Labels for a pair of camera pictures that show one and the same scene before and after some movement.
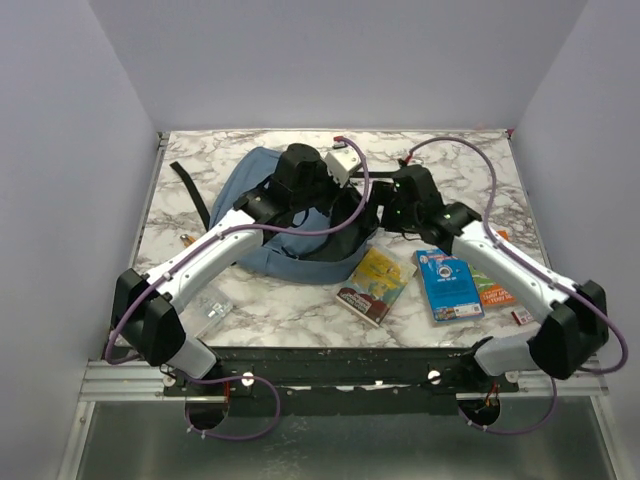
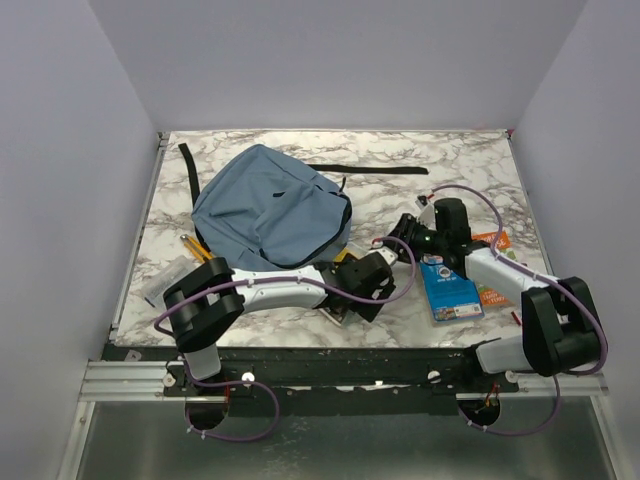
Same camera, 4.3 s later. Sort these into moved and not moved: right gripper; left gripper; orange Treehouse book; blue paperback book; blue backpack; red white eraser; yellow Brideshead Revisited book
Moved: right gripper; left gripper; yellow Brideshead Revisited book; blue backpack
Not moved: blue paperback book; orange Treehouse book; red white eraser
